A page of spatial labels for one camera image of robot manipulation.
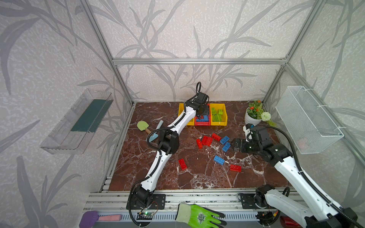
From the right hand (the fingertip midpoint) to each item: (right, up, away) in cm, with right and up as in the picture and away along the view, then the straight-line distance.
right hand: (236, 142), depth 78 cm
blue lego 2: (-8, -12, +9) cm, 17 cm away
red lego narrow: (-20, -4, +16) cm, 26 cm away
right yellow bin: (-1, +14, +26) cm, 29 cm away
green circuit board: (-49, -36, -7) cm, 62 cm away
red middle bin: (-16, +9, +24) cm, 30 cm away
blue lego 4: (-2, -6, +14) cm, 16 cm away
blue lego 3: (-3, -2, +18) cm, 18 cm away
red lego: (-31, -15, +8) cm, 35 cm away
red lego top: (-8, 0, +19) cm, 20 cm away
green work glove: (-23, -34, -9) cm, 42 cm away
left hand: (-15, +19, +24) cm, 34 cm away
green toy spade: (-62, +7, +27) cm, 68 cm away
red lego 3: (-15, -2, +18) cm, 23 cm away
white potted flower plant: (+18, +17, +18) cm, 30 cm away
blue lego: (-14, +12, +30) cm, 35 cm away
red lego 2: (+1, -17, +6) cm, 18 cm away
